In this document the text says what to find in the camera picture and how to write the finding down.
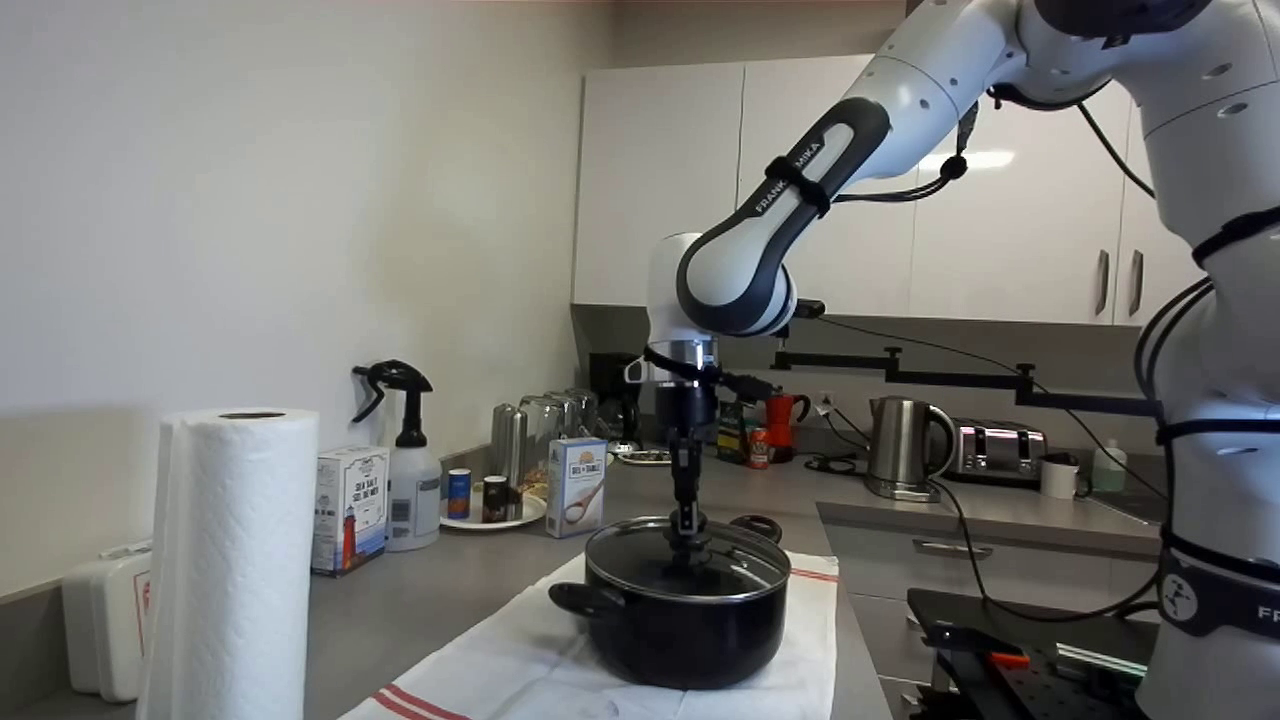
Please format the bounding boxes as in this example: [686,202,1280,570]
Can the white wall cabinets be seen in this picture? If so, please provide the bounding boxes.
[574,51,1205,332]

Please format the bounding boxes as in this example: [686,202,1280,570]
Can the steel toaster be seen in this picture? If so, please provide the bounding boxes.
[951,422,1053,488]

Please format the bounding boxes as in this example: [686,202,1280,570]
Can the small dark spice jar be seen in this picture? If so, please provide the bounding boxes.
[479,474,519,526]
[446,466,479,526]

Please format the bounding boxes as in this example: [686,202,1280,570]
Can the glass lid with black knob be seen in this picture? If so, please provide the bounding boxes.
[584,514,794,610]

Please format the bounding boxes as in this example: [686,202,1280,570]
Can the white box with orange print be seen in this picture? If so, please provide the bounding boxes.
[57,537,161,710]

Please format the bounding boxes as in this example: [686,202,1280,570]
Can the black coffee machine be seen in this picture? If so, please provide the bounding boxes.
[584,348,650,450]

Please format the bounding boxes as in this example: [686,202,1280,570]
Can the clear spray bottle black nozzle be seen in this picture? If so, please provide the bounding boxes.
[353,357,446,558]

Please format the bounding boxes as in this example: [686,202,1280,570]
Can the grey cabinet handle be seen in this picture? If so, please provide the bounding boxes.
[1123,244,1149,324]
[1089,244,1115,324]

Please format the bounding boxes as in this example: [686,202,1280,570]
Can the red jug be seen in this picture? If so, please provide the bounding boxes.
[760,383,816,470]

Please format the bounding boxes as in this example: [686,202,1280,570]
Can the white towel with red stripes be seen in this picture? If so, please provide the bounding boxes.
[336,544,843,720]

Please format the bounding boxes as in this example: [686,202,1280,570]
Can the pale green bottle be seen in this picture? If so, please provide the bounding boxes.
[1089,438,1132,501]

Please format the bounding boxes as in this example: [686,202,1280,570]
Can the blue white carton orange print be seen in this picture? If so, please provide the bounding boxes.
[543,433,612,541]

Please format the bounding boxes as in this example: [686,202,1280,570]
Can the black cooking pot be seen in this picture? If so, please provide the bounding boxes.
[549,514,797,691]

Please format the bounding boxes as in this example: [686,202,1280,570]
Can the white cup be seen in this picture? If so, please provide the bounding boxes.
[1035,456,1085,503]

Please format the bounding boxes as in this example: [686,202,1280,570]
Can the white round plate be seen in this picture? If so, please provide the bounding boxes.
[435,494,554,537]

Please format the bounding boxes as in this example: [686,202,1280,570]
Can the steel electric kettle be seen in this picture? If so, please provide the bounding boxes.
[865,393,966,503]

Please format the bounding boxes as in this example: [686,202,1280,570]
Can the white box blue red print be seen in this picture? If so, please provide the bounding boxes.
[313,445,394,580]

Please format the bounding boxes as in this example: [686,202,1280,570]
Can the red handled clamp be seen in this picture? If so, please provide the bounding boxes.
[982,645,1041,675]

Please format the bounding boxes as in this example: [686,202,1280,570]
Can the white paper towel roll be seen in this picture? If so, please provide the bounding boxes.
[135,404,324,720]

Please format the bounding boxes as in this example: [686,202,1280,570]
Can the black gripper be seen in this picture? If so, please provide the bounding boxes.
[658,380,724,544]

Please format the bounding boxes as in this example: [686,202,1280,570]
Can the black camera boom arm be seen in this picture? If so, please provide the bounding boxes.
[773,341,1169,422]

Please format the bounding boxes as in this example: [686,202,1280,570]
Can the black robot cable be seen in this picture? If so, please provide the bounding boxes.
[1128,273,1221,433]

